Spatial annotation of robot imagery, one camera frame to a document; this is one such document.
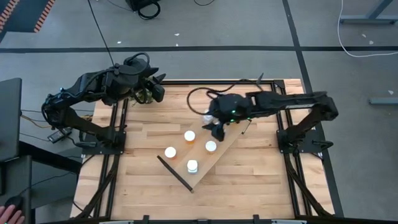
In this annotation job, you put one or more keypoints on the black aluminium table frame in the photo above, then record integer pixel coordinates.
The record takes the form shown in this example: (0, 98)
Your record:
(186, 82)

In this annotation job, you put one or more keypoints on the silver aluminium rail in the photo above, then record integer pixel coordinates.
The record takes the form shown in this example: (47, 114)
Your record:
(116, 222)
(289, 221)

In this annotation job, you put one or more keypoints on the person's hand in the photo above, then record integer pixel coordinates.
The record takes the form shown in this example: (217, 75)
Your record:
(9, 216)

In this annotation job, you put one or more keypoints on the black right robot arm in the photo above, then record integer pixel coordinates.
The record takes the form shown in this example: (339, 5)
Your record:
(289, 101)

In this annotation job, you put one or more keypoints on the orange medicine bottle white cap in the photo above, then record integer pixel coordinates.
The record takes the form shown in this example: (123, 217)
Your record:
(170, 152)
(210, 146)
(189, 136)

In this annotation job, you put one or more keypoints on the green potted plant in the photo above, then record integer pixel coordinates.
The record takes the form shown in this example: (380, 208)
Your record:
(136, 100)

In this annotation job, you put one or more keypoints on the grey metal stand foot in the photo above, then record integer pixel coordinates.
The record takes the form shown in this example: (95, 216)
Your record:
(370, 20)

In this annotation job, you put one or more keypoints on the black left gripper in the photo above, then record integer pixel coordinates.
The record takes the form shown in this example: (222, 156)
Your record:
(146, 81)

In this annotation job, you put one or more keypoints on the wooden tray with black ends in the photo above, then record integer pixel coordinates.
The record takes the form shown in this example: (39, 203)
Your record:
(199, 154)

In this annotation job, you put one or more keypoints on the black power adapter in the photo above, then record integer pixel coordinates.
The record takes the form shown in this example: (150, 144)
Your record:
(59, 135)

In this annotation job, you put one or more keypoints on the grey metal bar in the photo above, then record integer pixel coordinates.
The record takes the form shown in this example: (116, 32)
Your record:
(384, 100)

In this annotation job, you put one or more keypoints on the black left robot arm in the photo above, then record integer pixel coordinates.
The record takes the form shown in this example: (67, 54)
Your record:
(77, 88)

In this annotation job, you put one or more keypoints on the black mat orange hazard stripes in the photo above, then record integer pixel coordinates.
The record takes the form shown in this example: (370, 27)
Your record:
(18, 15)

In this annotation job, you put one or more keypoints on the dark grey monitor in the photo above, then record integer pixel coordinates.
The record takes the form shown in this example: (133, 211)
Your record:
(9, 118)

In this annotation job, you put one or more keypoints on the black floor device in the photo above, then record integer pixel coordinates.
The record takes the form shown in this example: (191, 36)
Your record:
(138, 4)

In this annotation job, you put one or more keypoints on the black computer mouse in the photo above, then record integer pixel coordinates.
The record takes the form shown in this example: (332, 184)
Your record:
(15, 200)

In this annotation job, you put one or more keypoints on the small grey pointed bracket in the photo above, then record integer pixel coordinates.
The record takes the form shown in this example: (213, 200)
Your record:
(260, 77)

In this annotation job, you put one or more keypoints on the black desk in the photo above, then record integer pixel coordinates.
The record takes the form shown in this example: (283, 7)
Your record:
(46, 157)

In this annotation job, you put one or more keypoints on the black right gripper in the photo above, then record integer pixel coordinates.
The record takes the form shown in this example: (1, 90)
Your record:
(222, 122)

